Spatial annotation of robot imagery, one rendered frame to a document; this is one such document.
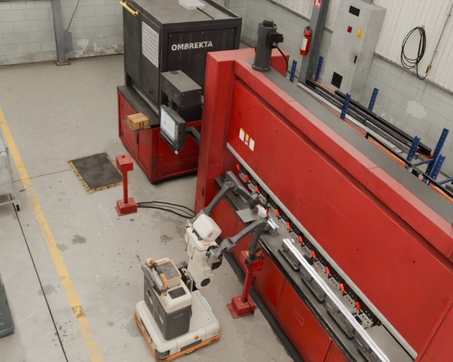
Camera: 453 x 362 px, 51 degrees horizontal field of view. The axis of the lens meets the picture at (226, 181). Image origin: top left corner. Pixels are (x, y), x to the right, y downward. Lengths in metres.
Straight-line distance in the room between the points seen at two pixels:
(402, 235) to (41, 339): 3.46
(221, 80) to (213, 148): 0.80
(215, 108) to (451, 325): 3.09
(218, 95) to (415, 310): 2.78
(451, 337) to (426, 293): 0.41
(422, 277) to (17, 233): 4.58
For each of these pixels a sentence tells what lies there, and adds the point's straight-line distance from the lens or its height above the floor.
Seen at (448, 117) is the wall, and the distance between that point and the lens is 8.26.
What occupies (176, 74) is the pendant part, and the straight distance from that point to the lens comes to 5.29.
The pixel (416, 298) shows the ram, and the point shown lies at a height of 1.72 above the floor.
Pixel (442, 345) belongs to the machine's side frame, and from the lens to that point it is 3.17.
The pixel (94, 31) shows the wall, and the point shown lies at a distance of 10.74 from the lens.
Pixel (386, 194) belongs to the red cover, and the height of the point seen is 2.23.
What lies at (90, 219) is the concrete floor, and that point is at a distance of 6.26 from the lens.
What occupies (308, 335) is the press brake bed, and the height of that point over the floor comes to 0.52.
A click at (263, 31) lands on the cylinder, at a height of 2.68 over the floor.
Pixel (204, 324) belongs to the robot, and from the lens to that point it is 4.75.
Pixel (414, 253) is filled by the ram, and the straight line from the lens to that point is 3.35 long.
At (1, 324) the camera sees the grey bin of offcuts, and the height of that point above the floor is 0.24.
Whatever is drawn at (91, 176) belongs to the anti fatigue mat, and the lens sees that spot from 6.97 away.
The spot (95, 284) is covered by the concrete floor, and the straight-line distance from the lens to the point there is 5.46.
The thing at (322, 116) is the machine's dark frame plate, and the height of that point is 2.30.
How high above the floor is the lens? 4.04
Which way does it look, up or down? 35 degrees down
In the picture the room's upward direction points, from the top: 7 degrees clockwise
